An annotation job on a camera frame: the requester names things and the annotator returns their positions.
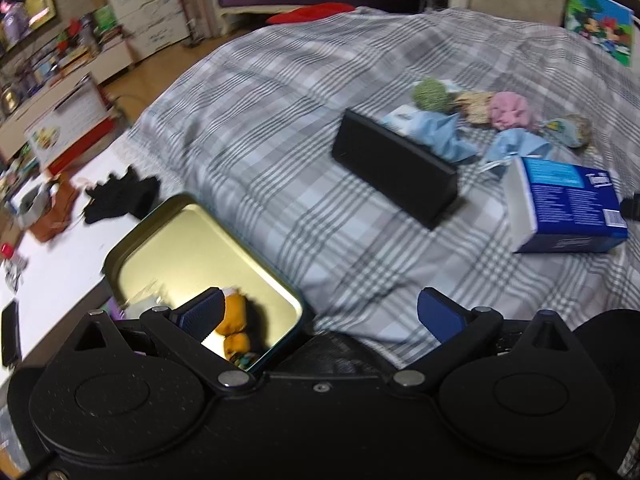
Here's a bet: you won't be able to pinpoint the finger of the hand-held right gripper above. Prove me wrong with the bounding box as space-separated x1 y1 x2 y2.
619 191 640 222

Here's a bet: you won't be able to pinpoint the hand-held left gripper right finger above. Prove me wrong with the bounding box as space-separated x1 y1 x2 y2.
392 287 571 393

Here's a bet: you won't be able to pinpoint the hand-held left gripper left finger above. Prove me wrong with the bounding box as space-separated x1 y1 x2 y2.
75 287 256 396

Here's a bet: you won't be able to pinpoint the green metal tin box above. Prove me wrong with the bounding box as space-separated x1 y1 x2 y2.
102 192 306 373

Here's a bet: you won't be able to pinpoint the beige lace scrunchie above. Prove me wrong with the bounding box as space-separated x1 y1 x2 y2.
452 89 501 125

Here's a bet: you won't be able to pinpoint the blue tissue box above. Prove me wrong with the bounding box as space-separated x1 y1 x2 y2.
501 156 630 255

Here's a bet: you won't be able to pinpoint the black glove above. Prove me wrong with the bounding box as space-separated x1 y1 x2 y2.
82 165 161 226

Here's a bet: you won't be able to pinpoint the black rectangular box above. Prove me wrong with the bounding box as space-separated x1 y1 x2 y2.
331 108 460 231

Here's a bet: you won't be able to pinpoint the pink scrunchie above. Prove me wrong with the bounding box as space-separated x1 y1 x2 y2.
487 91 543 132

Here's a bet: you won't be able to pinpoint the cartoon picture board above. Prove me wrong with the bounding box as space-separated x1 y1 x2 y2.
565 0 633 68

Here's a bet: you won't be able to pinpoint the black phone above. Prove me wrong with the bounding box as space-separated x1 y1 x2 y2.
0 301 23 368

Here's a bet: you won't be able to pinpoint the grey plaid bed blanket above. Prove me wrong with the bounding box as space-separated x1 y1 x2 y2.
125 7 640 371

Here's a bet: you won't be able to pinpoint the grey white container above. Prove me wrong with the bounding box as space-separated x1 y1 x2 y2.
7 182 56 228

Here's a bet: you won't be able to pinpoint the small white box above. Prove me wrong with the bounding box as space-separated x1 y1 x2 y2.
382 104 426 136

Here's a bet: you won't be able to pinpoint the red and white carton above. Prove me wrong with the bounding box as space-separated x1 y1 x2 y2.
24 72 118 176

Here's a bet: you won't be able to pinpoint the white low cabinet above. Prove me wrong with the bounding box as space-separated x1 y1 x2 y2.
0 37 136 161

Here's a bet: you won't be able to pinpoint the green book stack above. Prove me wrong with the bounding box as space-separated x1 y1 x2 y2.
92 5 126 51

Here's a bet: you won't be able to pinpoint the white painted cabinet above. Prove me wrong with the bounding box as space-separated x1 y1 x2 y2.
97 0 193 61

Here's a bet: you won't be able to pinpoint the red cloth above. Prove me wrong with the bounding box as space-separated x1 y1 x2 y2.
265 2 356 25

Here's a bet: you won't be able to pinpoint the television screen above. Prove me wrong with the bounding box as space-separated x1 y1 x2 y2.
0 0 58 53

